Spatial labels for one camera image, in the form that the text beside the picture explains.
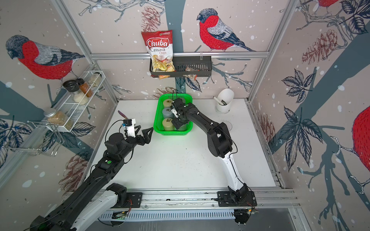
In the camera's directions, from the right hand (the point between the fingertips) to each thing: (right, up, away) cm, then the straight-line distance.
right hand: (179, 121), depth 97 cm
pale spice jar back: (-50, +26, -13) cm, 58 cm away
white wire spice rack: (-61, -5, -30) cm, 69 cm away
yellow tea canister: (-10, +13, +10) cm, 19 cm away
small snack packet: (+6, +35, -5) cm, 36 cm away
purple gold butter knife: (-47, +4, +16) cm, 50 cm away
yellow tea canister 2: (-8, -2, -2) cm, 8 cm away
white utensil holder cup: (+36, +19, +9) cm, 41 cm away
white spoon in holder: (+29, +15, +8) cm, 33 cm away
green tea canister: (+3, -3, -8) cm, 9 cm away
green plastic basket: (+5, +17, +13) cm, 22 cm away
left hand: (-15, 0, -22) cm, 27 cm away
